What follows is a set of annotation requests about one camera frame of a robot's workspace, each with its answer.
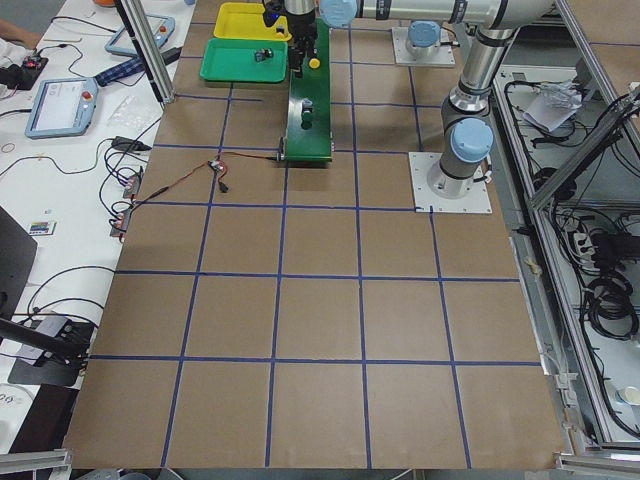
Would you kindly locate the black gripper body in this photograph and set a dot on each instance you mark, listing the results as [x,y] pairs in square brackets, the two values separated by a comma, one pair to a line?
[303,29]

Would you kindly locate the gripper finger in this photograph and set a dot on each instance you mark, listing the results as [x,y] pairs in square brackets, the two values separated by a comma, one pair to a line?
[311,50]
[296,61]

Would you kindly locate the yellow push button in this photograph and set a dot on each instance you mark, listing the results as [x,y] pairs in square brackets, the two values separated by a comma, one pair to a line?
[314,63]

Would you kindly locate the green push button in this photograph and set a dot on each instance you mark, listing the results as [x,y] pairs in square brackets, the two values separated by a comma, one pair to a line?
[307,113]
[262,55]

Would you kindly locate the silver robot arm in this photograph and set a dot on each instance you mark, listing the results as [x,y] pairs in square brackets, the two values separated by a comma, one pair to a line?
[423,35]
[468,138]

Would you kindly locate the green plastic tray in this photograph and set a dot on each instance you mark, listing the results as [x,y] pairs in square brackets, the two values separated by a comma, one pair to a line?
[232,60]

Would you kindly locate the yellow plastic tray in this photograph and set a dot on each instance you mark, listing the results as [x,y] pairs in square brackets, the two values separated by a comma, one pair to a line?
[239,20]

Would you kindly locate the green conveyor belt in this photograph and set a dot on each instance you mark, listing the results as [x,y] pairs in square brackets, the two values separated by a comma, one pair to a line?
[308,135]

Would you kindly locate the small controller circuit board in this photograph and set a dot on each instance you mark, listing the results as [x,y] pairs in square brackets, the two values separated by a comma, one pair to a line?
[218,166]

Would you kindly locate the blue checkered cloth roll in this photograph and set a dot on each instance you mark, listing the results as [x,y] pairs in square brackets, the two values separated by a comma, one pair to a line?
[120,71]

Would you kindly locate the teach pendant near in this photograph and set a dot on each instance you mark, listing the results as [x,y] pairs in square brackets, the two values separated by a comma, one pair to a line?
[62,108]

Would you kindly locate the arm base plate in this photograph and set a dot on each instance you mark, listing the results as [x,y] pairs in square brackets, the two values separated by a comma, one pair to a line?
[435,192]
[440,57]

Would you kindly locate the aluminium frame post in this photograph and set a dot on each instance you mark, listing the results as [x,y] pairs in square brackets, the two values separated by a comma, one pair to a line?
[135,21]

